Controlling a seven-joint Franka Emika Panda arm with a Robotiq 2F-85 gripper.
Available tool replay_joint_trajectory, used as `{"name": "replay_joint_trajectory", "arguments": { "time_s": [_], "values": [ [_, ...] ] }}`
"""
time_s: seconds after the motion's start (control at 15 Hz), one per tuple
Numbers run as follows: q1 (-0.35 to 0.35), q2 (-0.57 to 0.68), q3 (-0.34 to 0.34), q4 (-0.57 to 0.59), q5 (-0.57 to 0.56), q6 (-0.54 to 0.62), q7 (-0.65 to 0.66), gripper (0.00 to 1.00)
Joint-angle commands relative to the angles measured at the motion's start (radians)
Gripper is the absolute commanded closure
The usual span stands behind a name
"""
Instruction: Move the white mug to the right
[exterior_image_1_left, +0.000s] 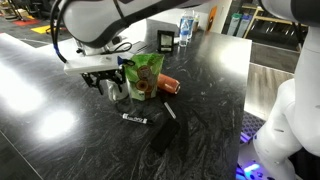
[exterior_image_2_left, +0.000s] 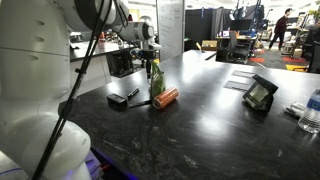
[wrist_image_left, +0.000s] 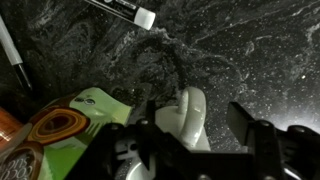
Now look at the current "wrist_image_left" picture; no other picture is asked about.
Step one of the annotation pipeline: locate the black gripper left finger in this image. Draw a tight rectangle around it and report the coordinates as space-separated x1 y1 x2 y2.
143 99 158 126

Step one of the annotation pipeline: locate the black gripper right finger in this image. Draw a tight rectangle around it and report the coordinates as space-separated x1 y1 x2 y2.
226 101 256 148

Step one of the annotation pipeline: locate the white ceramic mug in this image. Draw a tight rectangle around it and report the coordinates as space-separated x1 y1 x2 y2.
114 86 212 180

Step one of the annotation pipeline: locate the green snack pouch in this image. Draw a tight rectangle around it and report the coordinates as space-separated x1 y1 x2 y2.
0 86 133 180

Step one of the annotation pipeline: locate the black white dry-erase marker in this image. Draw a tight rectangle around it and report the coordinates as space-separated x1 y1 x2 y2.
83 0 157 31

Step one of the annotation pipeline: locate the orange soda can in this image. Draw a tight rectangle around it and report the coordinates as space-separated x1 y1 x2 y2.
0 106 24 148

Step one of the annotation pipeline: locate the white black pen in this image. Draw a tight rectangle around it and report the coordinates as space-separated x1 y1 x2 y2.
0 14 34 92

